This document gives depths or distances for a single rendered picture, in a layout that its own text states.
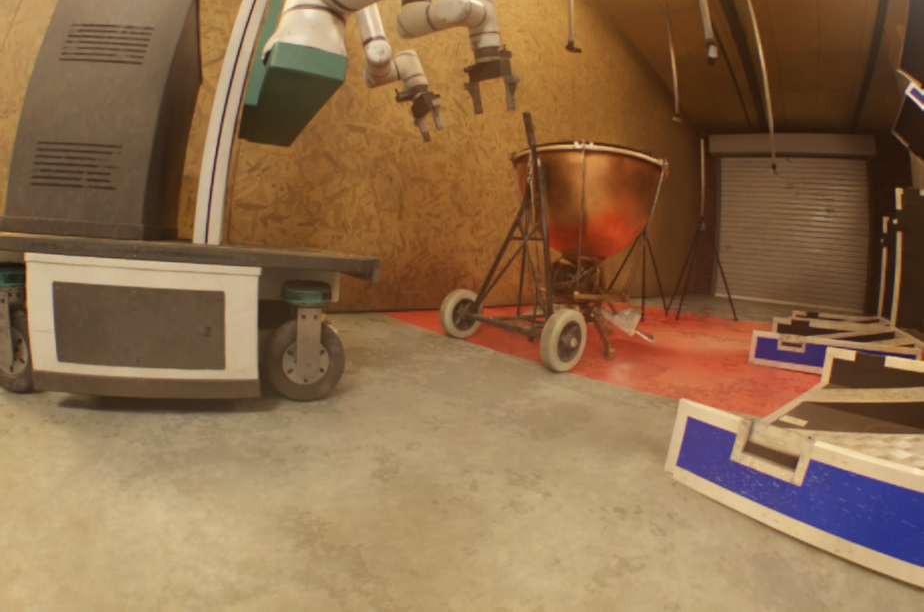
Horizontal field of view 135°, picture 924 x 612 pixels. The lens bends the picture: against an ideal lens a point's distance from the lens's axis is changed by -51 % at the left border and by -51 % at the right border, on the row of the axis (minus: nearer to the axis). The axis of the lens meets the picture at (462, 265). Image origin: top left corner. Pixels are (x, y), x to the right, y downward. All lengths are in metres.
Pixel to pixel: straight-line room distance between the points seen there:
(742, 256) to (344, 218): 6.90
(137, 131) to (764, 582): 1.16
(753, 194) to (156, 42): 7.86
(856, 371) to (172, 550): 1.75
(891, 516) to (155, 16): 1.39
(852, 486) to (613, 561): 0.33
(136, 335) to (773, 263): 7.76
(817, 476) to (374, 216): 1.95
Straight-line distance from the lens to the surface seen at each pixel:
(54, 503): 0.63
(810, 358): 1.81
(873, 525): 0.62
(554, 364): 1.21
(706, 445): 0.68
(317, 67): 0.81
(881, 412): 1.28
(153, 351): 0.75
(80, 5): 0.99
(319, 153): 1.91
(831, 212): 7.84
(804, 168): 7.96
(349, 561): 0.48
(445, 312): 1.53
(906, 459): 0.80
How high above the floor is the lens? 0.34
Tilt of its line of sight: 2 degrees down
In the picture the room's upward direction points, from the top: 5 degrees clockwise
